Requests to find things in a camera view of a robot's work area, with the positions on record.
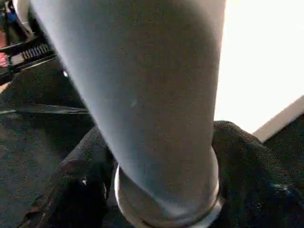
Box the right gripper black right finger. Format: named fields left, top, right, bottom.
left=211, top=121, right=304, bottom=228

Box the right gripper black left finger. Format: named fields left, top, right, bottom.
left=19, top=125, right=119, bottom=228

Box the white plastic table leg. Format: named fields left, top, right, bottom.
left=28, top=0, right=228, bottom=228

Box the white plastic table top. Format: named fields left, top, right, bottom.
left=214, top=0, right=304, bottom=144

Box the black plastic mat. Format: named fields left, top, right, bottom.
left=0, top=57, right=304, bottom=228

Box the black ribbed bar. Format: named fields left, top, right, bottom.
left=0, top=40, right=60, bottom=79

